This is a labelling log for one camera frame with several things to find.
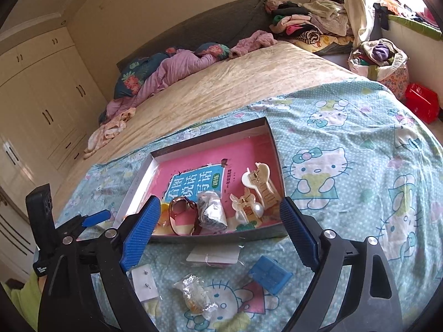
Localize hair claw with pearl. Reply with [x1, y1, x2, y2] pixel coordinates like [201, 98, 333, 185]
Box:
[229, 187, 267, 225]

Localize dark floral pillow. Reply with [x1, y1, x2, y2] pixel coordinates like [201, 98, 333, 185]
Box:
[114, 42, 231, 99]

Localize cartoon cat print blanket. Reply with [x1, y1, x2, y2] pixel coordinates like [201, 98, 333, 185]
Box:
[57, 78, 443, 332]

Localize pale pink clothes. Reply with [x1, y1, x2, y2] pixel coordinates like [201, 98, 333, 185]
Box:
[83, 107, 137, 160]

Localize white earring card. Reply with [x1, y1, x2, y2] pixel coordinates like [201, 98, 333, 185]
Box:
[131, 263, 160, 303]

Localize bag of black beads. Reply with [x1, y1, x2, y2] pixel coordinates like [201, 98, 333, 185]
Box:
[197, 190, 228, 234]

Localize fluffy pink garment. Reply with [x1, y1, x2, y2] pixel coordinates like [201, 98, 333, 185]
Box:
[228, 30, 279, 59]

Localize pile of clothes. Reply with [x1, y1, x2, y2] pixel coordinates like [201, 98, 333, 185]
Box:
[265, 0, 355, 56]

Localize yellow rings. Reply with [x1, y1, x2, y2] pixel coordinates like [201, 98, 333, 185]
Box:
[152, 202, 174, 236]

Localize clothes on windowsill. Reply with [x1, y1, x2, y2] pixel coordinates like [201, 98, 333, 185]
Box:
[372, 0, 437, 25]

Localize green windowsill cover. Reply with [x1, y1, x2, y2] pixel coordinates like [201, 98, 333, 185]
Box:
[386, 14, 443, 42]

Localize grey cardboard box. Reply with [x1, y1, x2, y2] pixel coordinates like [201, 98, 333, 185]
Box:
[112, 117, 289, 246]

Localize person's left forearm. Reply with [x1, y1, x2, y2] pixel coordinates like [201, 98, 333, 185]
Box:
[2, 270, 44, 329]

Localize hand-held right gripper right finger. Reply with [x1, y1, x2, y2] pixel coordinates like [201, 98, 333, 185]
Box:
[279, 196, 404, 332]

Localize beige hair claw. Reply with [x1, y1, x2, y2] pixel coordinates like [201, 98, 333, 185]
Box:
[254, 176, 279, 208]

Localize pink quilt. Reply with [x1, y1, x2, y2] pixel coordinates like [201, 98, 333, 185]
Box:
[99, 48, 222, 125]

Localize small blue box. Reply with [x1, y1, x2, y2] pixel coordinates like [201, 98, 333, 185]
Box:
[248, 255, 294, 296]

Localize cream wardrobe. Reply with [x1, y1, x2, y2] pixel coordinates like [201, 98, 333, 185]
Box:
[0, 12, 109, 277]

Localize large white hair claw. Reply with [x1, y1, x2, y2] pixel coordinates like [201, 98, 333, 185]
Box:
[241, 162, 271, 192]

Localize dark grey headboard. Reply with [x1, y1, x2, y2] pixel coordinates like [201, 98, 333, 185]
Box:
[116, 0, 274, 73]

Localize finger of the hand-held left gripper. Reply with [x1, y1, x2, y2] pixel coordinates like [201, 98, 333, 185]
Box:
[57, 209, 112, 237]

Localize red jewelry on white card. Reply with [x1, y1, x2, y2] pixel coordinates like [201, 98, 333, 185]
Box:
[187, 245, 241, 268]

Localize cream curtain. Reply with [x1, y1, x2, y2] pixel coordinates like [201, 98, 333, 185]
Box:
[337, 0, 390, 47]

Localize floral laundry basket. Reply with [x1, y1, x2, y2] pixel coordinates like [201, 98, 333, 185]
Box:
[348, 38, 411, 101]

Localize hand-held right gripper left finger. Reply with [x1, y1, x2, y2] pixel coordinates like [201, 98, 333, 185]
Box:
[37, 195, 163, 332]

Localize beige bed sheet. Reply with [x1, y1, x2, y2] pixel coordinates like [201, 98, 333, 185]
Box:
[53, 40, 364, 201]

